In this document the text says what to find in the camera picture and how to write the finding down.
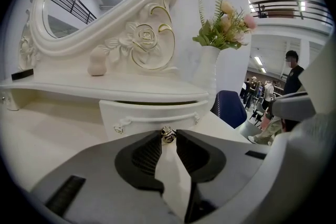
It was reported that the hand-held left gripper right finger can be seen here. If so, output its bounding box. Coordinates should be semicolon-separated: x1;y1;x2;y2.
175;129;270;224

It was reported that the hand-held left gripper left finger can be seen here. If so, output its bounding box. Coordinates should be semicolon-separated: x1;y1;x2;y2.
30;130;182;224

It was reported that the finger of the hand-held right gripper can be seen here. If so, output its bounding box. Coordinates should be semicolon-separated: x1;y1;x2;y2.
217;109;336;224
269;91;318;124

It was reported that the white ornate dressing table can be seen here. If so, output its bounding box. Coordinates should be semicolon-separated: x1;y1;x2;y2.
0;70;254;192

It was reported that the small white drawer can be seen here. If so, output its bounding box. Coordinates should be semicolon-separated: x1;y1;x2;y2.
0;88;22;112
99;99;210;145

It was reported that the orange chair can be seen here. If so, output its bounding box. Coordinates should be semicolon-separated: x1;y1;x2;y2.
260;114;275;129

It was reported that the dark blue chair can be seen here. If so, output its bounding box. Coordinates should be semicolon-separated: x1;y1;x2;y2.
211;90;248;130

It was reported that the white ribbed vase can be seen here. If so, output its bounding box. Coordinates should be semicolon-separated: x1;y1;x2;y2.
191;45;222;114

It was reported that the black balcony railing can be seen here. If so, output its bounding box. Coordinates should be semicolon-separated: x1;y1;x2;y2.
248;0;334;27

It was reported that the pink flower bouquet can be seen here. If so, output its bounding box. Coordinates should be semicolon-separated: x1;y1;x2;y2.
192;0;258;51

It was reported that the small black box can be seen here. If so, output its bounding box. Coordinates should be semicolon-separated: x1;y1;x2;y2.
11;68;35;82

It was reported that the oval mirror white carved frame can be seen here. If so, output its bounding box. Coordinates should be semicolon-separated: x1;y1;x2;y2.
17;0;182;74

